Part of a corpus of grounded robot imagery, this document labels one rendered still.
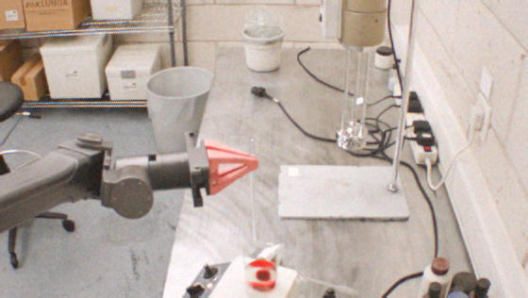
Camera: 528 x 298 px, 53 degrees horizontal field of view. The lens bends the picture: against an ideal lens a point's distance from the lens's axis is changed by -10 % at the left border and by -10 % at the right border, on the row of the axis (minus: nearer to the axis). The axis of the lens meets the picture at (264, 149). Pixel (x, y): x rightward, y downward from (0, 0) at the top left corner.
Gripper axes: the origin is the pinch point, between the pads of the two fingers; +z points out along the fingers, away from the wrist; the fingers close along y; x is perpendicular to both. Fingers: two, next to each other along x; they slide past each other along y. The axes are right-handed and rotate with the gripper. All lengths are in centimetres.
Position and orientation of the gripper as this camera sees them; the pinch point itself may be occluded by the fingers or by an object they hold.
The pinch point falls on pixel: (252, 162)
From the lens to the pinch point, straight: 83.8
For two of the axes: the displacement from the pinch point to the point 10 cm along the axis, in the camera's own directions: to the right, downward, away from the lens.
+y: -1.9, -5.5, 8.1
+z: 9.8, -1.0, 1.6
